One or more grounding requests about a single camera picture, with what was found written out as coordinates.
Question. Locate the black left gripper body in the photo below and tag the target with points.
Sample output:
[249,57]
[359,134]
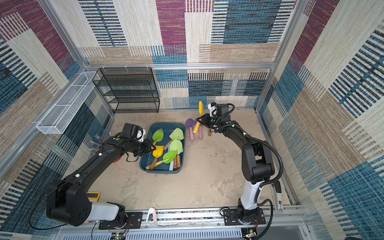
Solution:
[140,148]

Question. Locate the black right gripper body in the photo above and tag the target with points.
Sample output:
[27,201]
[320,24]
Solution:
[207,120]

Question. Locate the purple shovel pink handle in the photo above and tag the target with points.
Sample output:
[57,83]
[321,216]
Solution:
[190,123]
[199,129]

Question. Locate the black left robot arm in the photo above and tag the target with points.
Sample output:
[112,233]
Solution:
[67,200]

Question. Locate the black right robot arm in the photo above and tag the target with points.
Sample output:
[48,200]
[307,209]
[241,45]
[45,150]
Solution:
[261,165]

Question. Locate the green shovel left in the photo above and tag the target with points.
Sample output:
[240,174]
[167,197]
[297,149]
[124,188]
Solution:
[158,136]

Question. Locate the teal plastic storage box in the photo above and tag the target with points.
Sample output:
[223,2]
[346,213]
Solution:
[163,168]

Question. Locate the green shovel middle right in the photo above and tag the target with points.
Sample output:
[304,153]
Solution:
[176,145]

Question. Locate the green shovel top right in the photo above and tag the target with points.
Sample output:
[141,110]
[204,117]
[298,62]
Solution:
[177,134]

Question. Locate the red pencil holder cup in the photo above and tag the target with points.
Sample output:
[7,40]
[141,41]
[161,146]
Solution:
[100,141]

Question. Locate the yellow calculator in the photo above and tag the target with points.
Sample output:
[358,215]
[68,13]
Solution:
[93,196]

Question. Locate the white pink clip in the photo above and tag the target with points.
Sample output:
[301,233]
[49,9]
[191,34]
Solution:
[151,216]

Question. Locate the white black stapler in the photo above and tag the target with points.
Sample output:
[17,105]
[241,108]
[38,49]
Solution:
[277,196]

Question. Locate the yellow shovel wooden handle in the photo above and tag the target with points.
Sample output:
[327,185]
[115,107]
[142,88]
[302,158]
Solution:
[157,153]

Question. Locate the green shovel yellow handle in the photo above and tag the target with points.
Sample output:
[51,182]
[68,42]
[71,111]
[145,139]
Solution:
[167,158]

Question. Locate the black wire shelf rack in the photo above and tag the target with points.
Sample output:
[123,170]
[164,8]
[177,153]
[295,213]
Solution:
[128,90]

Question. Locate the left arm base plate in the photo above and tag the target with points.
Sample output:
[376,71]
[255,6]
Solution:
[132,221]

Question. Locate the white mesh wall basket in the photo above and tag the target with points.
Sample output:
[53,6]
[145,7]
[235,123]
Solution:
[60,115]

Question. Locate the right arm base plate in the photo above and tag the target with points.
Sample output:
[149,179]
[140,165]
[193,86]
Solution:
[232,218]

